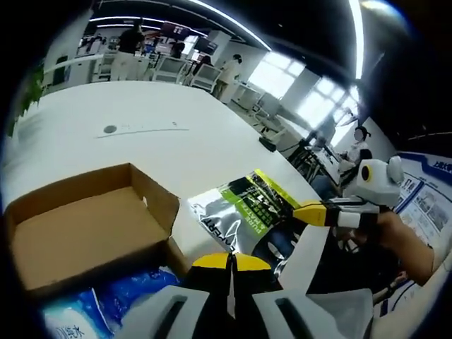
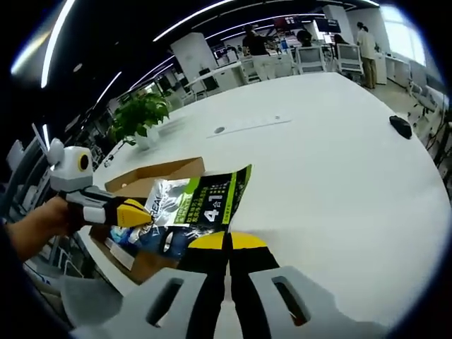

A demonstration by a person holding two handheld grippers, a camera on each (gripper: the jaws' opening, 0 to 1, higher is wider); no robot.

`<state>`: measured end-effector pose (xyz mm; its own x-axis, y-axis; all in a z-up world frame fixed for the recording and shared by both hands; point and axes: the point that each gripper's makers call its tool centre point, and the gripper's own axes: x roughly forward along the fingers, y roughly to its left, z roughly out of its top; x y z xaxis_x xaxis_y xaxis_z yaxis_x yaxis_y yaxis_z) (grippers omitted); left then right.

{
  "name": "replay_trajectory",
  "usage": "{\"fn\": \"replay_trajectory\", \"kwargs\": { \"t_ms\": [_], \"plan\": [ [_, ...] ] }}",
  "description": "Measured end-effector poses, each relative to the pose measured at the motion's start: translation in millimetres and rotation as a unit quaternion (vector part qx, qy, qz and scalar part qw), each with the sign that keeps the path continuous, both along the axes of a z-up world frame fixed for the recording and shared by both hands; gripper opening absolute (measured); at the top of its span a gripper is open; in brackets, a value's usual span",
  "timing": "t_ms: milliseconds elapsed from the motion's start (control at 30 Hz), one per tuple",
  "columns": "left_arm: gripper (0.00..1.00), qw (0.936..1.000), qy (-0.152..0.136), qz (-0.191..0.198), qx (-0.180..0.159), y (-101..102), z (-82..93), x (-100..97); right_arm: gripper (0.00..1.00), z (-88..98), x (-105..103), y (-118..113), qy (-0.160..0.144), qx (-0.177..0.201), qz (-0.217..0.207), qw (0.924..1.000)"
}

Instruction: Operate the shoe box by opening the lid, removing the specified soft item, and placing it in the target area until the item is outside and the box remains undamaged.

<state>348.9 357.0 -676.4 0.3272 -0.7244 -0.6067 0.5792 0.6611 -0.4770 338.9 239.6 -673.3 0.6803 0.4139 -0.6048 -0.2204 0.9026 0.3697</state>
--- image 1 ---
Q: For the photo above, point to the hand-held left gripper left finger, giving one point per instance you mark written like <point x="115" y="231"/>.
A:
<point x="155" y="318"/>

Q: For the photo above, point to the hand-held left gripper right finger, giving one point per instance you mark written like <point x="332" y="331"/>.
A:
<point x="318" y="318"/>

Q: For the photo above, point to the blue soft wipes packet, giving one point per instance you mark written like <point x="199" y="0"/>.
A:
<point x="134" y="293"/>

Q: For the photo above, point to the person's right hand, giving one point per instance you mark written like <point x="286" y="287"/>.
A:
<point x="383" y="234"/>

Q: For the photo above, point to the black frame desk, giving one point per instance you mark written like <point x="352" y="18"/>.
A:
<point x="314" y="159"/>

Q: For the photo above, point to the white office chair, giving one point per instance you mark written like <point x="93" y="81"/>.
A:
<point x="206" y="77"/>
<point x="171" y="69"/>

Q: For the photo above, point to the red wall display screen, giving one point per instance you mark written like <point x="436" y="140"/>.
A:
<point x="176" y="29"/>

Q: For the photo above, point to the small black device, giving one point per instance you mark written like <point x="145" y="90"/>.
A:
<point x="267" y="143"/>

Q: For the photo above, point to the grey swivel chair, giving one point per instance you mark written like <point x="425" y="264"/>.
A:
<point x="265" y="109"/>

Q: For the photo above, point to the ceiling light strip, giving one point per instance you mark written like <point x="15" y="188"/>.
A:
<point x="358" y="42"/>
<point x="263" y="43"/>

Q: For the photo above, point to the brown cardboard shoe box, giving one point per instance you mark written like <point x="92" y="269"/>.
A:
<point x="88" y="229"/>

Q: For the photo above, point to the silver green foil pouch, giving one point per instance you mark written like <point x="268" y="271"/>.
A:
<point x="226" y="212"/>

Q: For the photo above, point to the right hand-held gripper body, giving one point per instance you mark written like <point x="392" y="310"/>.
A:
<point x="381" y="183"/>

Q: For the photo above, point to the person's white shirt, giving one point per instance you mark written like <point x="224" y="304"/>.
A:
<point x="438" y="261"/>

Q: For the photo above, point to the black computer monitor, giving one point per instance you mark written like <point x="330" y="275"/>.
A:
<point x="206" y="45"/>

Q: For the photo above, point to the potted green plant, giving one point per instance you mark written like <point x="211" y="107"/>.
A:
<point x="31" y="92"/>

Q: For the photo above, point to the blue white wall poster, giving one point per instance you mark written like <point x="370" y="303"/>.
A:
<point x="431" y="205"/>

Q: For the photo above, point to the bright window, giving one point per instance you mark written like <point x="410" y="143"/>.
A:
<point x="275" y="74"/>
<point x="325" y="106"/>

